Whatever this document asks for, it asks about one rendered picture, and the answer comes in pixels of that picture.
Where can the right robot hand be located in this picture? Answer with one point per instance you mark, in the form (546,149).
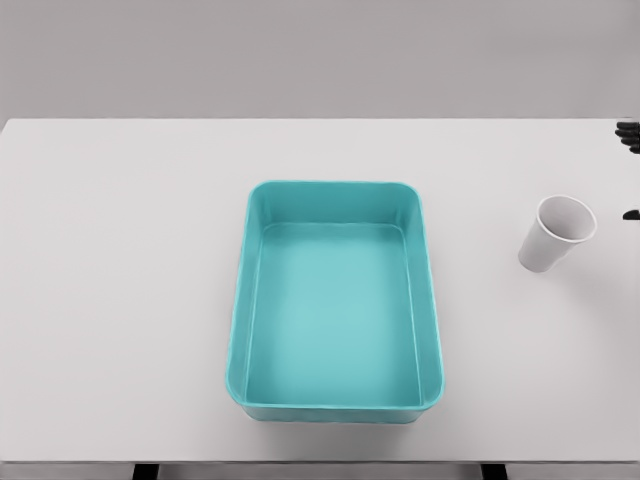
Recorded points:
(629,131)

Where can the white paper cup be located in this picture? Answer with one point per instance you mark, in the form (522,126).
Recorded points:
(547,245)

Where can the teal plastic basket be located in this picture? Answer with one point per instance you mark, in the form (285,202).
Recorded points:
(334,310)

